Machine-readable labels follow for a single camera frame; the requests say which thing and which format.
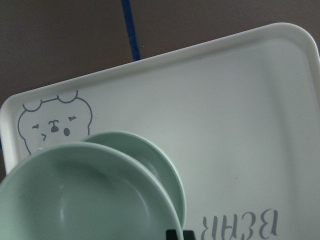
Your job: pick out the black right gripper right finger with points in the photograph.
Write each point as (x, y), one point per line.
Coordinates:
(189, 235)

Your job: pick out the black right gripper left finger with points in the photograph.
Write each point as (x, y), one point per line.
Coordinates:
(171, 234)

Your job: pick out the green bowl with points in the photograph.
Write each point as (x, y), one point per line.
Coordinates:
(84, 191)
(153, 158)

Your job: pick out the green bowl on tray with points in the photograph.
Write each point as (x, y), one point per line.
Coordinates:
(153, 158)

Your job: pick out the white bear tray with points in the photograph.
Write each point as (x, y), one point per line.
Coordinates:
(239, 117)

